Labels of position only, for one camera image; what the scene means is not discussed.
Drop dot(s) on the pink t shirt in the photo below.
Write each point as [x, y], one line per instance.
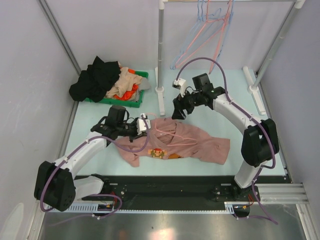
[172, 139]

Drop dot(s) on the orange garment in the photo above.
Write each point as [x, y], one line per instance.
[129, 94]

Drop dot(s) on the white clothes rack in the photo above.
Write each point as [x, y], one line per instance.
[253, 85]

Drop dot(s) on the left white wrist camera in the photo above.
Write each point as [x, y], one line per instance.
[143, 124]

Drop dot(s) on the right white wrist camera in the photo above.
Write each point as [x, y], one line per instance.
[181, 85]

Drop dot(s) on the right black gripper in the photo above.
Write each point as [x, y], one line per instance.
[180, 104]

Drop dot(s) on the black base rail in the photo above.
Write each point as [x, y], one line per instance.
[177, 193]

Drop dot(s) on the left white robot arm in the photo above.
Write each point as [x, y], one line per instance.
[56, 185]

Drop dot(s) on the blue hanger right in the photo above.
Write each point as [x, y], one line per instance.
[222, 40]

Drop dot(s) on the blue hanger left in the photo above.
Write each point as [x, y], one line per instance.
[209, 23]

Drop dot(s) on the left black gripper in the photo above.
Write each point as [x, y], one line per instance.
[135, 135]

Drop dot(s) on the black garment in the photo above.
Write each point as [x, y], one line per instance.
[94, 82]

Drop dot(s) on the white cable duct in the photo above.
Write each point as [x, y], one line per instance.
[96, 208]

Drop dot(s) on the blue hanger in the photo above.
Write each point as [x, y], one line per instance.
[209, 23]
[222, 40]

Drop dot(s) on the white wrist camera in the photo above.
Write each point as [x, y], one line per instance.
[143, 124]
[181, 85]

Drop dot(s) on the green plastic bin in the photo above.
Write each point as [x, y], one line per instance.
[130, 102]

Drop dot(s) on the grey garment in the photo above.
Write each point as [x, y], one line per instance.
[144, 85]

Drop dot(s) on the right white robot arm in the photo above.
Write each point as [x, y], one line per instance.
[260, 142]

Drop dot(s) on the beige garment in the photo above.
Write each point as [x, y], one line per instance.
[124, 84]

